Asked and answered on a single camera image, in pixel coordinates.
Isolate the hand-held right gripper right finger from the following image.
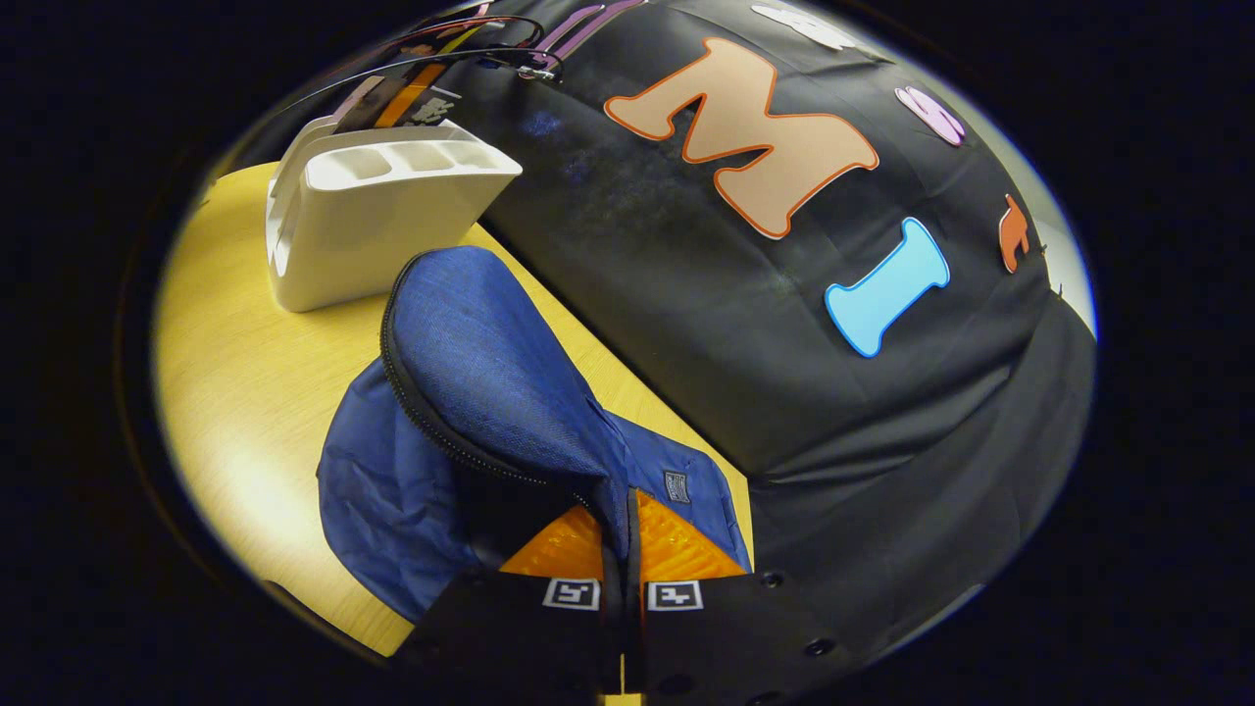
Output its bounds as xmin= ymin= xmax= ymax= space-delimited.
xmin=627 ymin=490 xmax=866 ymax=706

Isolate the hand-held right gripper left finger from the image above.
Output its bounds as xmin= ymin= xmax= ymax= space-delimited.
xmin=397 ymin=505 xmax=626 ymax=706

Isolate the blue schoolbag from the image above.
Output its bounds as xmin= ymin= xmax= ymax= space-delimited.
xmin=316 ymin=245 xmax=754 ymax=626

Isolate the white plastic bookshelf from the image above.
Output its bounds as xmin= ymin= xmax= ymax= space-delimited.
xmin=265 ymin=116 xmax=524 ymax=313

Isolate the black backdrop cloth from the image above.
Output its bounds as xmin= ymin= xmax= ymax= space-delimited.
xmin=235 ymin=0 xmax=1097 ymax=678

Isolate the black cable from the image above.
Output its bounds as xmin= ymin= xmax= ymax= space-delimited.
xmin=294 ymin=15 xmax=567 ymax=99

